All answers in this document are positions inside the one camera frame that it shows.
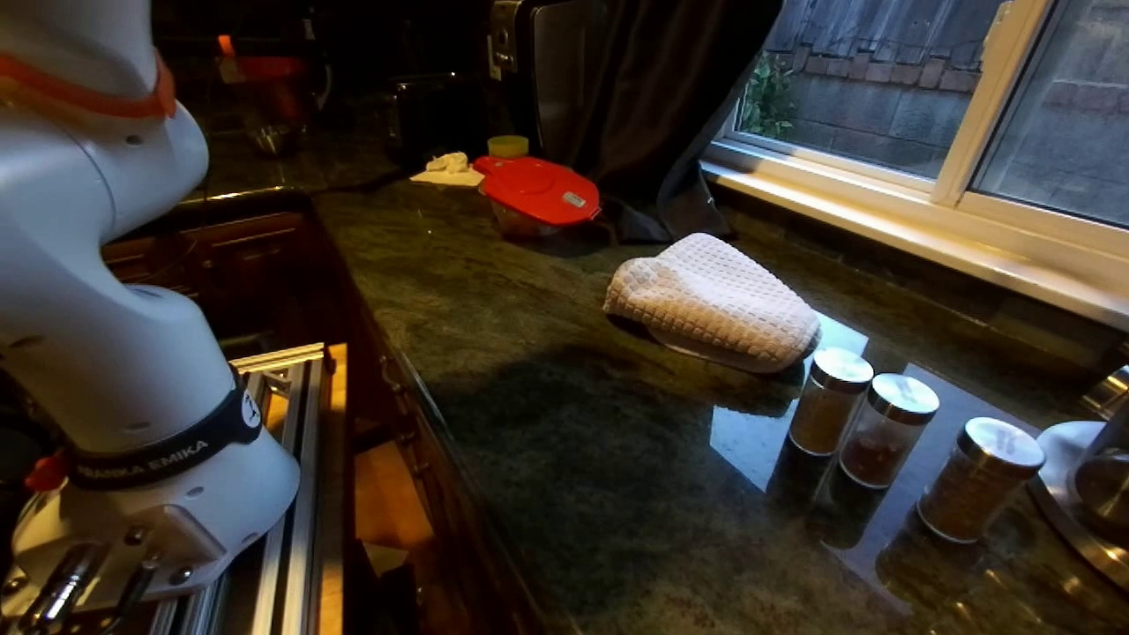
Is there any white waffle dish cloth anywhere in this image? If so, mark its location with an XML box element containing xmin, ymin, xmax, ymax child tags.
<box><xmin>599</xmin><ymin>230</ymin><xmax>827</xmax><ymax>378</ymax></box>

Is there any white window frame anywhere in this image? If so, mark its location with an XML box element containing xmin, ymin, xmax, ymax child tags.
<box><xmin>697</xmin><ymin>0</ymin><xmax>1129</xmax><ymax>337</ymax></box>

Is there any round metal spice rack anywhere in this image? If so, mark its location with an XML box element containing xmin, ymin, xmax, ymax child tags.
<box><xmin>1029</xmin><ymin>363</ymin><xmax>1129</xmax><ymax>592</ymax></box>

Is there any container with red lid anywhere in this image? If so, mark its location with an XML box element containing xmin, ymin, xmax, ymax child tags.
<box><xmin>468</xmin><ymin>152</ymin><xmax>608</xmax><ymax>239</ymax></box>

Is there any dark curtain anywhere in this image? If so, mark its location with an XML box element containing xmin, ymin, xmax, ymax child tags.
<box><xmin>514</xmin><ymin>0</ymin><xmax>788</xmax><ymax>247</ymax></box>

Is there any aluminium extrusion mounting frame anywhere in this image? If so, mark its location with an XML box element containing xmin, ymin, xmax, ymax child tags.
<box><xmin>0</xmin><ymin>338</ymin><xmax>353</xmax><ymax>635</ymax></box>

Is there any small yellow-green cup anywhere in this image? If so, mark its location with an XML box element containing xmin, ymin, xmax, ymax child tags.
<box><xmin>482</xmin><ymin>131</ymin><xmax>531</xmax><ymax>161</ymax></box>

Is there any spice jar with metal lid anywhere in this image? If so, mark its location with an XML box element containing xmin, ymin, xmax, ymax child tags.
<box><xmin>837</xmin><ymin>371</ymin><xmax>945</xmax><ymax>494</ymax></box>
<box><xmin>788</xmin><ymin>345</ymin><xmax>878</xmax><ymax>461</ymax></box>
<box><xmin>914</xmin><ymin>413</ymin><xmax>1049</xmax><ymax>548</ymax></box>

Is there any crumpled white cloth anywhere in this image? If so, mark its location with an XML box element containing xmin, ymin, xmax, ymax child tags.
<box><xmin>407</xmin><ymin>150</ymin><xmax>487</xmax><ymax>192</ymax></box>

